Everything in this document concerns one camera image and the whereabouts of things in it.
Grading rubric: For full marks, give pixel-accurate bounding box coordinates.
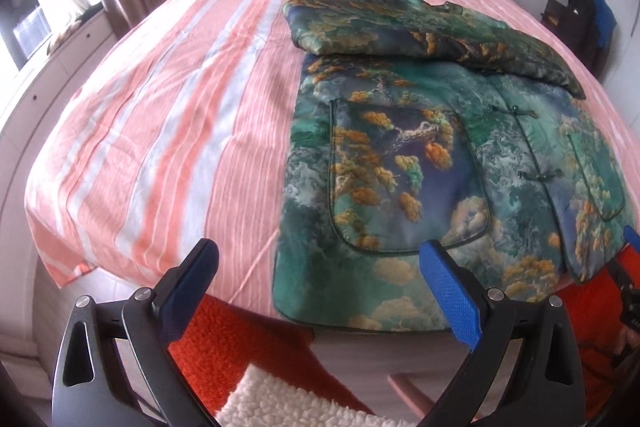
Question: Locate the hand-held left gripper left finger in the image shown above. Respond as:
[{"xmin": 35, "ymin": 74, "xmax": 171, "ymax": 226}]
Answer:
[{"xmin": 51, "ymin": 238, "xmax": 221, "ymax": 427}]

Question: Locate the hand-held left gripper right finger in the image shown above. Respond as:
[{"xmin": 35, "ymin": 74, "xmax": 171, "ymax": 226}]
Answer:
[{"xmin": 419, "ymin": 239, "xmax": 586, "ymax": 427}]

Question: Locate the green printed padded jacket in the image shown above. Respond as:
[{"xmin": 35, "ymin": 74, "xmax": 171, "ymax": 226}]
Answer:
[{"xmin": 272, "ymin": 0, "xmax": 638, "ymax": 334}]

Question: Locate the person's orange fleece jacket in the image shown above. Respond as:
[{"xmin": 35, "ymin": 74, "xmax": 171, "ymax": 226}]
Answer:
[{"xmin": 167, "ymin": 257, "xmax": 640, "ymax": 427}]

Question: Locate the pink striped bedsheet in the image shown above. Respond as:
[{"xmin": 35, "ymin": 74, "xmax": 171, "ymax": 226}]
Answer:
[{"xmin": 25, "ymin": 0, "xmax": 631, "ymax": 290}]

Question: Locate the dark jacket on chair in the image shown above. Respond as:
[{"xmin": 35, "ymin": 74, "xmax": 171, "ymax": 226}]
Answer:
[{"xmin": 560, "ymin": 0, "xmax": 613, "ymax": 72}]

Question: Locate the blue garment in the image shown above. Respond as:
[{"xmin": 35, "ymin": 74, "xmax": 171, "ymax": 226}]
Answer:
[{"xmin": 585, "ymin": 0, "xmax": 617, "ymax": 40}]

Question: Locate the white low cabinet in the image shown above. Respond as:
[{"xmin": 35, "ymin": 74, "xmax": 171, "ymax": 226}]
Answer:
[{"xmin": 0, "ymin": 7, "xmax": 131, "ymax": 348}]

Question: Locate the window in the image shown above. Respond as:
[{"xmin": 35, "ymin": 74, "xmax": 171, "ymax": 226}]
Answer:
[{"xmin": 0, "ymin": 0, "xmax": 101, "ymax": 72}]

